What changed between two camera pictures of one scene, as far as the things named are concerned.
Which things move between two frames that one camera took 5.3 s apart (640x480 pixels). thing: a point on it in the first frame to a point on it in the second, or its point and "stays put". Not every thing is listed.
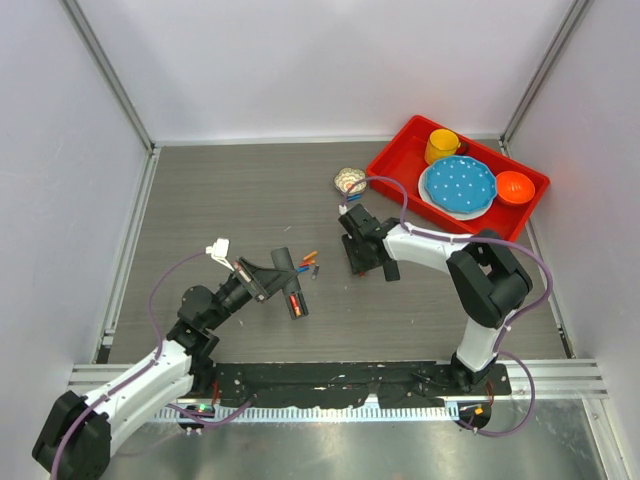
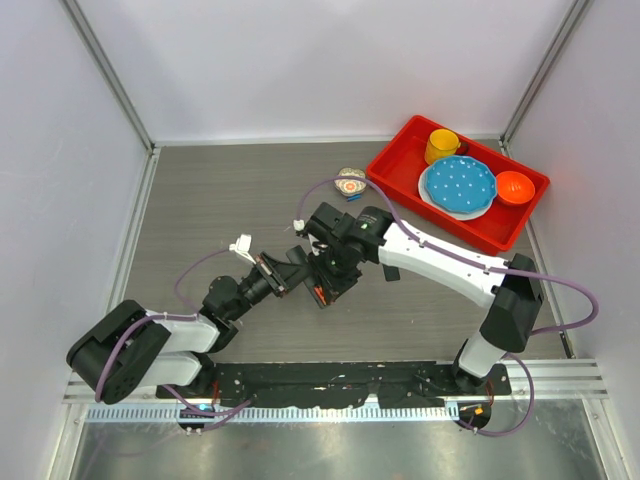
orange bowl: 515,187 stays put
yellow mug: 441,143 stays put
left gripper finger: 270,278 to 295,273
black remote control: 293,293 to 307,271
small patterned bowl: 347,177 stays put
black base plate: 345,385 stays put
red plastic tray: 456,181 stays put
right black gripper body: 358,260 to 339,271
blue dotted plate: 460,183 stays put
